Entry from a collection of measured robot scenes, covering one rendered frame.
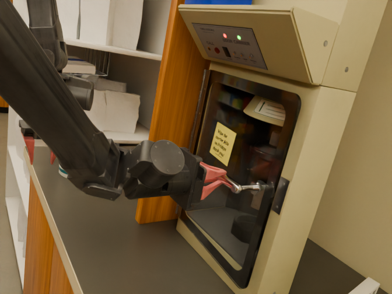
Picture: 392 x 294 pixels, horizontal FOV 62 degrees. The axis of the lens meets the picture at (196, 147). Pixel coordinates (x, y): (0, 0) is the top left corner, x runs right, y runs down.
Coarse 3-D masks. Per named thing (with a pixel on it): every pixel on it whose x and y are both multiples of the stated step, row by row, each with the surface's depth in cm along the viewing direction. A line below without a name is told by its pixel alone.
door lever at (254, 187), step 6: (222, 180) 63; (228, 180) 62; (234, 180) 62; (228, 186) 61; (234, 186) 60; (240, 186) 60; (246, 186) 61; (252, 186) 62; (258, 186) 61; (234, 192) 60; (240, 192) 60; (252, 192) 63
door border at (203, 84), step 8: (208, 72) 78; (208, 80) 78; (200, 88) 80; (200, 104) 80; (200, 112) 80; (192, 128) 82; (192, 136) 83; (192, 144) 83; (192, 152) 83; (280, 176) 58
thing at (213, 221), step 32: (224, 96) 72; (256, 96) 63; (288, 96) 56; (256, 128) 63; (288, 128) 56; (256, 160) 62; (224, 192) 71; (192, 224) 82; (224, 224) 71; (256, 224) 62; (224, 256) 70; (256, 256) 63
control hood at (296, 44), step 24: (216, 24) 62; (240, 24) 56; (264, 24) 51; (288, 24) 47; (312, 24) 48; (336, 24) 51; (264, 48) 56; (288, 48) 51; (312, 48) 50; (264, 72) 62; (288, 72) 56; (312, 72) 52
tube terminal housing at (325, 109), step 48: (288, 0) 60; (336, 0) 52; (384, 0) 56; (336, 48) 53; (336, 96) 58; (336, 144) 63; (288, 192) 60; (192, 240) 85; (288, 240) 65; (288, 288) 72
